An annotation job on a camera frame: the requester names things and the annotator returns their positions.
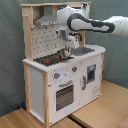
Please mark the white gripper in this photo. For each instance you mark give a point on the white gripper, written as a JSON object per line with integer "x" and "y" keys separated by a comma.
{"x": 68, "y": 39}

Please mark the small metal pot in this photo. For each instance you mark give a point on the small metal pot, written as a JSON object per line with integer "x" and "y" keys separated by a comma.
{"x": 64, "y": 53}

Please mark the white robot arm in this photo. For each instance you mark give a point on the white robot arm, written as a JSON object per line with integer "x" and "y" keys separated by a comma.
{"x": 71, "y": 21}

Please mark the wooden toy kitchen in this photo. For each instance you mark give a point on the wooden toy kitchen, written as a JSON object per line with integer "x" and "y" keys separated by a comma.
{"x": 40, "y": 84}

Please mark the grey toy sink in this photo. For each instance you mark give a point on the grey toy sink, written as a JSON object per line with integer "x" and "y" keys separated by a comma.
{"x": 82, "y": 51}

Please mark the right red stove knob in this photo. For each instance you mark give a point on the right red stove knob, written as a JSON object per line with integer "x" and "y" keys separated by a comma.
{"x": 74, "y": 69}

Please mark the red stove knob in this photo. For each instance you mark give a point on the red stove knob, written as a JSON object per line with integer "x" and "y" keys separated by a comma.
{"x": 56, "y": 75}
{"x": 74, "y": 69}

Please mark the black stovetop with red burners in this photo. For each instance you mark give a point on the black stovetop with red burners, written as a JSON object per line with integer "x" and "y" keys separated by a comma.
{"x": 50, "y": 59}

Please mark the grey range hood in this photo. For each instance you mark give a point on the grey range hood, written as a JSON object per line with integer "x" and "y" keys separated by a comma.
{"x": 49, "y": 17}

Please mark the grey ice dispenser panel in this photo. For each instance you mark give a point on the grey ice dispenser panel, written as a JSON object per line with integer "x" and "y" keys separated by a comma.
{"x": 91, "y": 73}

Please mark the toy microwave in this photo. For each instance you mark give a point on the toy microwave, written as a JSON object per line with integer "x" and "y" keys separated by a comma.
{"x": 84, "y": 10}

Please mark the left red stove knob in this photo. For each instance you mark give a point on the left red stove knob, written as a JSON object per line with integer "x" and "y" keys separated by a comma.
{"x": 56, "y": 75}

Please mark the grey backdrop curtain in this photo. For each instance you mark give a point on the grey backdrop curtain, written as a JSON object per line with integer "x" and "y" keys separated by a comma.
{"x": 12, "y": 52}

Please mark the grey cabinet door handle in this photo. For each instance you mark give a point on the grey cabinet door handle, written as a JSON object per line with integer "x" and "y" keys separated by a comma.
{"x": 84, "y": 83}

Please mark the oven door with handle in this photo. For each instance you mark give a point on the oven door with handle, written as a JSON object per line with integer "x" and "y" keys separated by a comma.
{"x": 65, "y": 95}

